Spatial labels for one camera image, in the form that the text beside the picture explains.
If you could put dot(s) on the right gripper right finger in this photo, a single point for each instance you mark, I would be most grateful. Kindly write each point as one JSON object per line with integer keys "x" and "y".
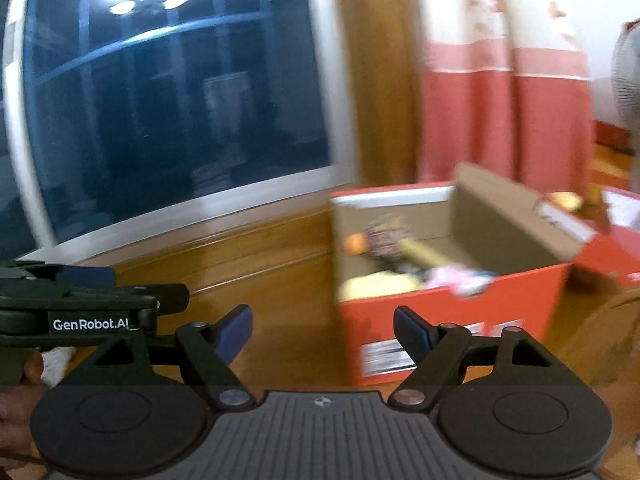
{"x": 437, "y": 351}

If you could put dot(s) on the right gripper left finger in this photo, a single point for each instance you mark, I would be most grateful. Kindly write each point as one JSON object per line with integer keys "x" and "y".
{"x": 205, "y": 353}

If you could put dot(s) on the person's left hand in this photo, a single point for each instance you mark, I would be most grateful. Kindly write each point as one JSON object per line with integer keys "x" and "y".
{"x": 40, "y": 372}

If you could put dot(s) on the pink soft toy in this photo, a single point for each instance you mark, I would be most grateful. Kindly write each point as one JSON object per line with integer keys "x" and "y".
{"x": 461, "y": 280}

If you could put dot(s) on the red cardboard shoe box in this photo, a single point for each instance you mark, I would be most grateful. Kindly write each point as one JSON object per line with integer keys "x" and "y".
{"x": 481, "y": 251}

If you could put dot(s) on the colourful patterned ball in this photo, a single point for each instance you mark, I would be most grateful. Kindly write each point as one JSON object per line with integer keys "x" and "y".
{"x": 384, "y": 234}

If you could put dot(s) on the orange ping pong ball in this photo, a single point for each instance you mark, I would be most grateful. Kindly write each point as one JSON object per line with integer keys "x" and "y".
{"x": 356, "y": 244}

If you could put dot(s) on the yellow plush toy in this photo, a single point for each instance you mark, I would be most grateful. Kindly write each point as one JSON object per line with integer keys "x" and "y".
{"x": 568, "y": 201}

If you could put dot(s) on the red shoe box lid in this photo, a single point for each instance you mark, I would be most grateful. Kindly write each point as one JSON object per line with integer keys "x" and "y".
{"x": 588, "y": 246}

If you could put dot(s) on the red and white curtain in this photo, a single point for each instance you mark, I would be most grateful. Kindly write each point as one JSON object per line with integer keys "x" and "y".
{"x": 505, "y": 85}

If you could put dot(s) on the white standing fan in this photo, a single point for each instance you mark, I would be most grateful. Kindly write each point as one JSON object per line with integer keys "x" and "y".
{"x": 626, "y": 89}

